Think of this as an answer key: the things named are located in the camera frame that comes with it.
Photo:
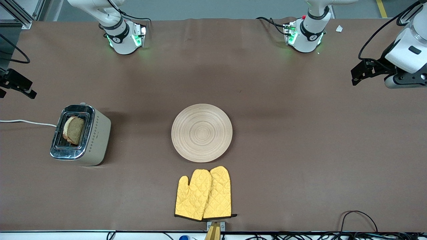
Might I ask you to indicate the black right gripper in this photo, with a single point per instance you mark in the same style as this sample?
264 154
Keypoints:
12 79

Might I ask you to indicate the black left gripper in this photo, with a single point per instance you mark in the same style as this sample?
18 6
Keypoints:
381 65

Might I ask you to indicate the brown toast slice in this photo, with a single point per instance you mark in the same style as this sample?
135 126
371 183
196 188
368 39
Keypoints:
74 130

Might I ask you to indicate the small white paper scrap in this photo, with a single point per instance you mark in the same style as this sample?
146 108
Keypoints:
339 28

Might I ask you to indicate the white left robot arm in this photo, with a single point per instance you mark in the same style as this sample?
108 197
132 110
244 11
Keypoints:
310 33

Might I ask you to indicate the yellow quilted oven mitt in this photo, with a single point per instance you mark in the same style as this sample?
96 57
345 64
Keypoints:
220 193
192 196

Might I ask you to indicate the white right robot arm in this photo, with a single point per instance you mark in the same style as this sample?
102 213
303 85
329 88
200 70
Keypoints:
121 35

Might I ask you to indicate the silver beige toaster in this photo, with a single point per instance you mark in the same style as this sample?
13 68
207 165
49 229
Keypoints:
96 136

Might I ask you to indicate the aluminium frame profile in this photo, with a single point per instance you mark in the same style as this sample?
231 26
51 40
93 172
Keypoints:
408 17
20 15

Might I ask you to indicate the metal bracket with wooden stick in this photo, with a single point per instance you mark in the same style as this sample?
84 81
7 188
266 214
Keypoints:
215 228

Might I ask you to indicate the small blue object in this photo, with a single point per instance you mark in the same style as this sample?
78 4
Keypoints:
183 238

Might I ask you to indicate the round wooden plate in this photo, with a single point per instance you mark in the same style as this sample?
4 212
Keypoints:
201 132

